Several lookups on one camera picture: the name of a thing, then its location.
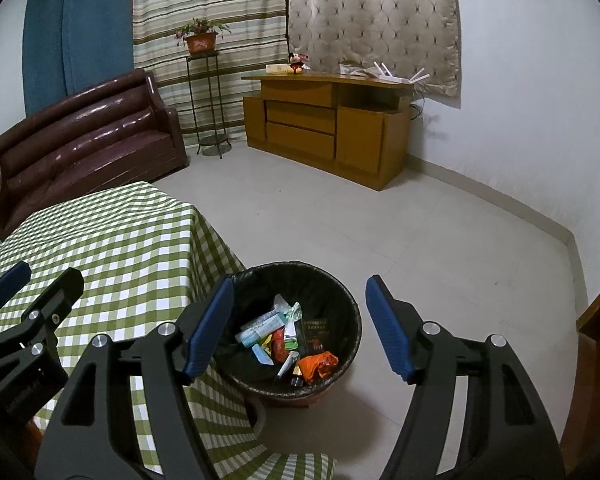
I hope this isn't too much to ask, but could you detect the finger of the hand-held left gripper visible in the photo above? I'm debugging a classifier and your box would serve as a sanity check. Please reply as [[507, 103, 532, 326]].
[[0, 267, 85, 366], [0, 261, 32, 321]]

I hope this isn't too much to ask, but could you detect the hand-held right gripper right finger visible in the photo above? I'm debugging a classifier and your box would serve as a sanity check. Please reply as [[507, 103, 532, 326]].
[[365, 274, 566, 480]]

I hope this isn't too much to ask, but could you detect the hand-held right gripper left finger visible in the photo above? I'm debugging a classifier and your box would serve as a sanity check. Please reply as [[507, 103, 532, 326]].
[[34, 276, 236, 480]]

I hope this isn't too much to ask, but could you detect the white tube with green print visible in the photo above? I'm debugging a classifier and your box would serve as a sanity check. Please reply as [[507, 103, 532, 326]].
[[236, 312, 286, 346]]

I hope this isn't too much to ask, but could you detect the orange plastic bag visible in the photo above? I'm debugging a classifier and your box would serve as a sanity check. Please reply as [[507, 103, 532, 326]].
[[271, 329, 288, 363], [298, 352, 339, 385]]

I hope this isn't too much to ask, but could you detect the bin with black liner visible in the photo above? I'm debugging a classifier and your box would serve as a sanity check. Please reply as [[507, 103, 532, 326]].
[[212, 261, 363, 408]]

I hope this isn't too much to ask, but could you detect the dark cardboard box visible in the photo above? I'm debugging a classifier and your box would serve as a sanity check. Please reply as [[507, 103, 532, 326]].
[[300, 316, 329, 356]]

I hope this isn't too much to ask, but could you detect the white and green wrapper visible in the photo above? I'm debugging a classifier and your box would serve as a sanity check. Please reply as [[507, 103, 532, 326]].
[[282, 302, 302, 351]]

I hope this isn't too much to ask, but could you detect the green checked tablecloth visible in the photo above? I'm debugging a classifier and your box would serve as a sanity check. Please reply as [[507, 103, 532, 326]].
[[0, 180, 338, 480]]

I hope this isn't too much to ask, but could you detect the dark brown leather sofa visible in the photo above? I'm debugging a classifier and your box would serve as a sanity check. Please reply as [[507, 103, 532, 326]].
[[0, 69, 188, 241]]

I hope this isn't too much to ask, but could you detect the black metal plant stand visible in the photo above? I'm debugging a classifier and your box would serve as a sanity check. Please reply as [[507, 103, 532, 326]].
[[185, 51, 232, 160]]

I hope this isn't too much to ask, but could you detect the wooden door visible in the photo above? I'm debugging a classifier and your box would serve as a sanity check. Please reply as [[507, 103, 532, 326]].
[[560, 265, 600, 480]]

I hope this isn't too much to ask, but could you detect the wooden cabinet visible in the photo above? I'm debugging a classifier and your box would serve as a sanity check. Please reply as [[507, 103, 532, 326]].
[[241, 71, 415, 192]]

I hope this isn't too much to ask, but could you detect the white router with antennas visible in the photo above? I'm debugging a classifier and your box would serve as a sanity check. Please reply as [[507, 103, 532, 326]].
[[372, 61, 430, 86]]

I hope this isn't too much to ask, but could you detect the blue curtain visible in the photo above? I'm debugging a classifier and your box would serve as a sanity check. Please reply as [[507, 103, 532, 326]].
[[22, 0, 137, 118]]

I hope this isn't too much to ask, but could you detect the clear plastic bag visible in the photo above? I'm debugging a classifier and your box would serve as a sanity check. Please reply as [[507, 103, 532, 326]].
[[338, 60, 378, 79]]

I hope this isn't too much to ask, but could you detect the potted plant in orange pot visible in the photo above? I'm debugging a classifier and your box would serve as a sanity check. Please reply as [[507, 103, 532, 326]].
[[175, 18, 232, 56]]

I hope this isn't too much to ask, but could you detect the beige diamond pattern curtain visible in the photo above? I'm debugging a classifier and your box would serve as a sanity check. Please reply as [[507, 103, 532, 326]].
[[285, 0, 463, 98]]

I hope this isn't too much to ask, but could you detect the striped curtain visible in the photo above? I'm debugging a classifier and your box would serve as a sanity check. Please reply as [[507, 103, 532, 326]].
[[131, 0, 288, 141]]

